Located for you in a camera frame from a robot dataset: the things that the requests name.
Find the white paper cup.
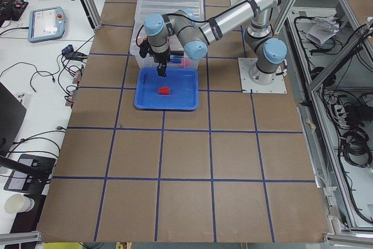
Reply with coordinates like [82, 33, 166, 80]
[4, 194, 35, 214]

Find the black laptop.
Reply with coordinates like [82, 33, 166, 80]
[0, 83, 26, 156]

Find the teach pendant tablet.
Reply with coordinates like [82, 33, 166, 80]
[28, 6, 66, 43]

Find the blue plastic tray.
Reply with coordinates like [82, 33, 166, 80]
[134, 68, 199, 111]

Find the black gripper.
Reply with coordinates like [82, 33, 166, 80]
[139, 40, 171, 77]

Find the clear plastic storage box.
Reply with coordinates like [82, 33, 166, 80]
[130, 22, 200, 69]

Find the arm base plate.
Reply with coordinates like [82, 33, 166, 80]
[238, 58, 287, 94]

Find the red block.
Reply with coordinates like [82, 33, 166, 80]
[157, 86, 171, 96]

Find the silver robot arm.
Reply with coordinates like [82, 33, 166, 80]
[137, 0, 286, 77]

